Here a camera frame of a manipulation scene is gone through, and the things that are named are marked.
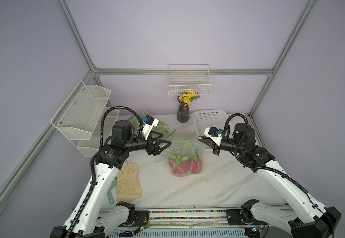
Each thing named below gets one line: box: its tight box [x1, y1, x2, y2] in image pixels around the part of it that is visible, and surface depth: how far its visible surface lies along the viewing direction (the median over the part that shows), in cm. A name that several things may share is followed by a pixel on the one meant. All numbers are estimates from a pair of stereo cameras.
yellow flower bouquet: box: [177, 89, 201, 107], surface depth 100 cm
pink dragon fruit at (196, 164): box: [191, 151, 203, 175], surface depth 81 cm
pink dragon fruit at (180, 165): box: [168, 153, 191, 176], surface depth 80 cm
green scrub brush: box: [107, 177, 117, 205], surface depth 82 cm
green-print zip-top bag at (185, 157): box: [166, 137, 204, 178], surface depth 79 cm
